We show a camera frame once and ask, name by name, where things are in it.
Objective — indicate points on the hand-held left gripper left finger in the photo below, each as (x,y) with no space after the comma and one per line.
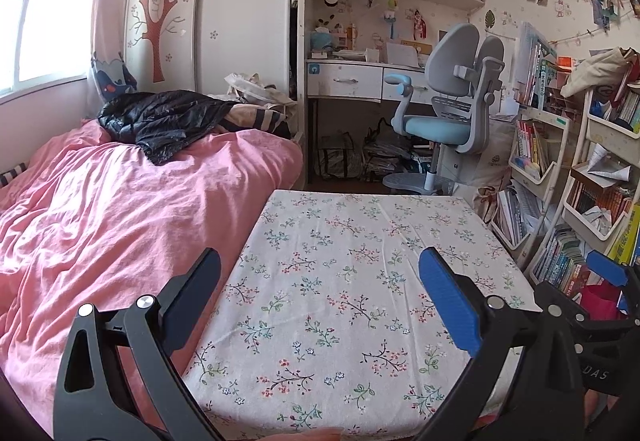
(200,291)

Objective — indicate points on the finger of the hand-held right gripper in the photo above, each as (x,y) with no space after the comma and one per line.
(560,296)
(607,267)

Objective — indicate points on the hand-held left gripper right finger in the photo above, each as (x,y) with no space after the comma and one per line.
(450,306)

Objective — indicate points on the red bag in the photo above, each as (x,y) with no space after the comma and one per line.
(600,301)

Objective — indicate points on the stack of books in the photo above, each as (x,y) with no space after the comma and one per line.
(565,261)

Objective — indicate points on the pink blanket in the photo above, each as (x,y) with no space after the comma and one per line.
(100,221)

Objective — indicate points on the floral tablecloth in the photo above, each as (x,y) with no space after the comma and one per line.
(325,296)

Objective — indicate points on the tall white book rack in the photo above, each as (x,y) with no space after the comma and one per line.
(610,136)

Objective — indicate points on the white paper bag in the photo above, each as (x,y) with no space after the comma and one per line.
(492,161)

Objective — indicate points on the dark storage bag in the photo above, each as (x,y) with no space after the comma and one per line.
(390,156)

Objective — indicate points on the black puffer jacket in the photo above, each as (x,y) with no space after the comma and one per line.
(160,121)

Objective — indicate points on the grey and blue desk chair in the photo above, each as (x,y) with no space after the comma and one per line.
(425,126)

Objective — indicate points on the beige dark striped cloth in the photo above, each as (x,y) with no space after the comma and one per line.
(265,118)

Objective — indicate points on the clear plastic storage bag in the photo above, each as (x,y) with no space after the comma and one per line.
(340,156)

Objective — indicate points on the beige cloth bag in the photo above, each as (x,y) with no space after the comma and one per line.
(600,68)

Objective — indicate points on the small orange box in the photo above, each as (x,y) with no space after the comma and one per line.
(564,63)

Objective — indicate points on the upright picture books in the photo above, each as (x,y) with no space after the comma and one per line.
(537,66)

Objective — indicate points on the striped pillow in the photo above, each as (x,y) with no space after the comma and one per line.
(12,173)

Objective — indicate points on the white desk with drawers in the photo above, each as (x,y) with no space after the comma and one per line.
(345,78)

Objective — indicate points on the white wardrobe with tree decal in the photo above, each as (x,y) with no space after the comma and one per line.
(225,21)

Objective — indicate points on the blue round container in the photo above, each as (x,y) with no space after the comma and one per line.
(322,41)

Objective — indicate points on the red hanging doll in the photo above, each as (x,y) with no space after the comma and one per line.
(419,26)

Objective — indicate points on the window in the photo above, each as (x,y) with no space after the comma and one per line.
(50,21)

